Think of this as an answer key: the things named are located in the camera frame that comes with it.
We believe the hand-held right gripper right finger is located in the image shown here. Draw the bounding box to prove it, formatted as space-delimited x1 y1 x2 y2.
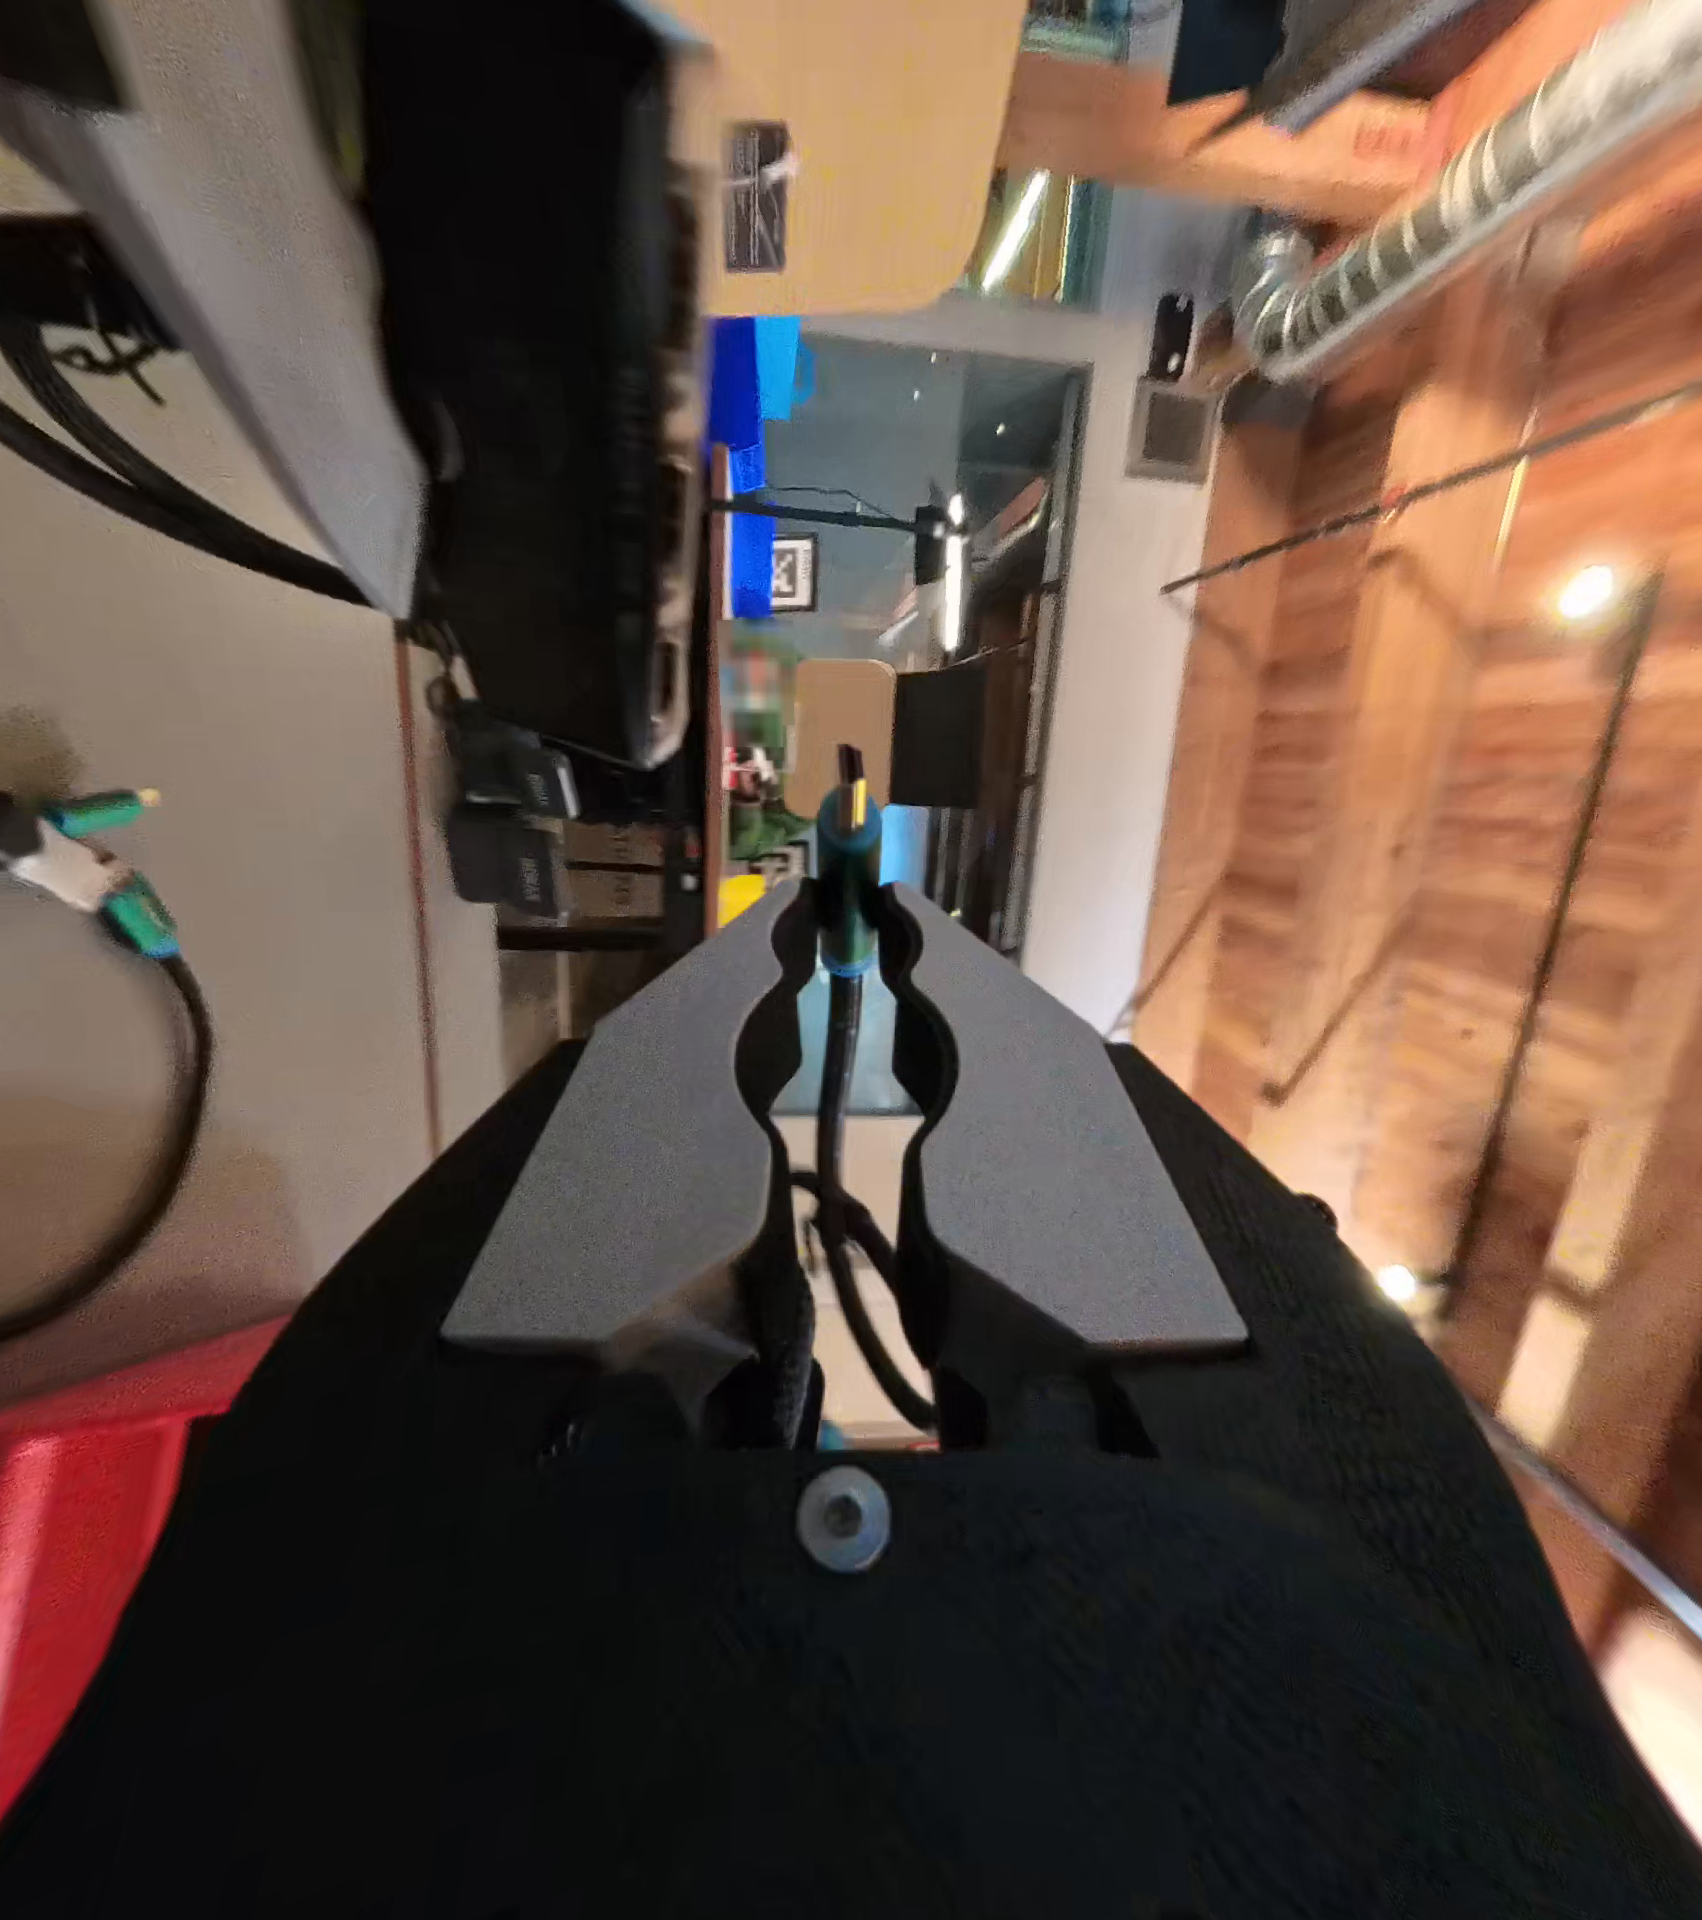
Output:
885 882 1256 1420

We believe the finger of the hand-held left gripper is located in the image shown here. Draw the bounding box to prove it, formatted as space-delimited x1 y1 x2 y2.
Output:
0 0 434 620

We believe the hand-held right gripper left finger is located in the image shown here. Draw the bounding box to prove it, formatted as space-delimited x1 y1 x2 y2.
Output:
439 882 825 1449

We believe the black USB hub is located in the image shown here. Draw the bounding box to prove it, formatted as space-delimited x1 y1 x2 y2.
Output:
363 0 716 771

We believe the black HDMI cable green plug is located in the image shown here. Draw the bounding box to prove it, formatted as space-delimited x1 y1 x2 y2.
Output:
0 749 216 1356
789 741 945 1433

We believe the red plastic bin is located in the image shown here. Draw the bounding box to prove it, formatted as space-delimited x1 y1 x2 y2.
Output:
0 1320 297 1920

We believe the light blue caddy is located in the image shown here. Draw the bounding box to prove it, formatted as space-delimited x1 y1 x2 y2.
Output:
708 313 818 452

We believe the wooden board on clear stand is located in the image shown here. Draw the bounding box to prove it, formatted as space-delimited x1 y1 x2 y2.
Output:
789 656 903 823

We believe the dark blue plastic bin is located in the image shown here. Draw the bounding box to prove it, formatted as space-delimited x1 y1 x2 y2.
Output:
708 434 783 623

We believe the wooden board with black label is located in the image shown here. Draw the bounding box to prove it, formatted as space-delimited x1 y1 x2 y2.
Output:
670 0 1035 320

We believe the studio lamp on stand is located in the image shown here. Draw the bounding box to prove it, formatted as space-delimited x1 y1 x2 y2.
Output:
708 481 971 660

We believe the black wall monitor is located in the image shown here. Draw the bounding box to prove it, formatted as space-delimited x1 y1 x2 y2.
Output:
889 664 1022 812

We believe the wall air vent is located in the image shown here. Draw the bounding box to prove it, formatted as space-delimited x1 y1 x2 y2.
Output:
1125 373 1222 485

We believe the wooden post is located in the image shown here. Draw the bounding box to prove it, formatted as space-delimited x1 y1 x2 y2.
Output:
998 35 1460 230

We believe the silver ceiling duct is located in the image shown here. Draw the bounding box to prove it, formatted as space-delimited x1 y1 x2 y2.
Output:
1231 0 1702 383

